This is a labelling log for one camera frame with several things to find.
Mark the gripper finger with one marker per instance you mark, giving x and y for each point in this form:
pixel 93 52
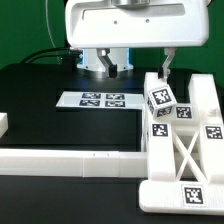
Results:
pixel 164 70
pixel 110 68

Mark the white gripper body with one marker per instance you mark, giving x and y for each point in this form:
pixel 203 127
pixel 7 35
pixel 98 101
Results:
pixel 136 23

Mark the white tagged cube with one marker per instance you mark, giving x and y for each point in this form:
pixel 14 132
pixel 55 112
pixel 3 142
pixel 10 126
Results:
pixel 161 101

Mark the white chair back frame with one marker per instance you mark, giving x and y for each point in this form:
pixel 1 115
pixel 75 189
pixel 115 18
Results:
pixel 185 174

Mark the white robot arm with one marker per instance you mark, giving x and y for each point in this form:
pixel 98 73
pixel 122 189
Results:
pixel 106 29

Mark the white marker sheet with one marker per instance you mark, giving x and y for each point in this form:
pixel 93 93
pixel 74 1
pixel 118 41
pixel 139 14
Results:
pixel 100 100

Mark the white U-shaped fence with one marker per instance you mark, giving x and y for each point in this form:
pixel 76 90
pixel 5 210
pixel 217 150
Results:
pixel 72 163

